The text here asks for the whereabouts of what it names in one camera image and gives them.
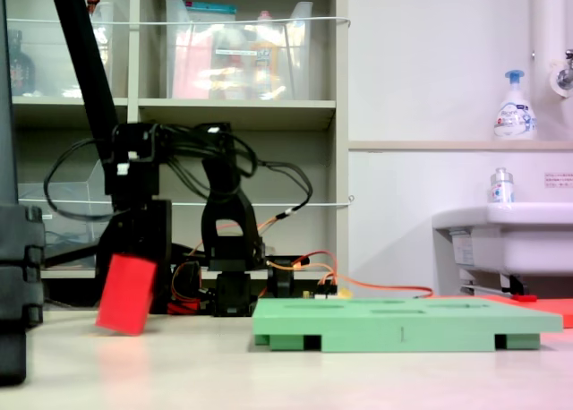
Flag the large clear storage bin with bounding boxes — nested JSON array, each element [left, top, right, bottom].
[[164, 0, 314, 101]]

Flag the beige shelf unit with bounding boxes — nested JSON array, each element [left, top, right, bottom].
[[4, 0, 350, 281]]

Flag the small clear sanitizer bottle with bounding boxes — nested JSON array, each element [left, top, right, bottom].
[[487, 167, 517, 204]]

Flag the white foam soap bottle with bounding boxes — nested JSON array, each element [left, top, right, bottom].
[[493, 68, 538, 141]]

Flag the white wall label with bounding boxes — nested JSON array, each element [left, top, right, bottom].
[[543, 172, 573, 189]]

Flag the notched black stack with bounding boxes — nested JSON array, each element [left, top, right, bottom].
[[0, 203, 47, 387]]

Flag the bottle with pink cap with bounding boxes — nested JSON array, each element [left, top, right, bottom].
[[250, 9, 281, 98]]

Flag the white sink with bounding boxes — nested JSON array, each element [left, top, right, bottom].
[[432, 201, 573, 295]]

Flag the orange and black cable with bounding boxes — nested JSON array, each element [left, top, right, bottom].
[[257, 158, 434, 300]]

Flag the red square block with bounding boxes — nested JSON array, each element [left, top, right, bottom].
[[94, 252, 158, 337]]

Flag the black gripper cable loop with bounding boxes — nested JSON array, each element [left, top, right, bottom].
[[43, 136, 117, 222]]

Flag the red base clamp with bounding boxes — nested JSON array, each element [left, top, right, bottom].
[[167, 298, 215, 316]]

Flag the green shape sorting board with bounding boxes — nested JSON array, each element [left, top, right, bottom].
[[252, 296, 564, 354]]

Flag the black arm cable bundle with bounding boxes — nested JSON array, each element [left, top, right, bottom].
[[154, 123, 260, 192]]

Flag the low clear storage bin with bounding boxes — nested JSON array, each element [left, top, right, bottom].
[[17, 158, 118, 250]]

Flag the circuit board with wires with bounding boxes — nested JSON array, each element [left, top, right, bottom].
[[300, 278, 351, 301]]

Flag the white cord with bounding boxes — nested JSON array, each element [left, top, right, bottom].
[[6, 16, 351, 28], [17, 194, 355, 209]]

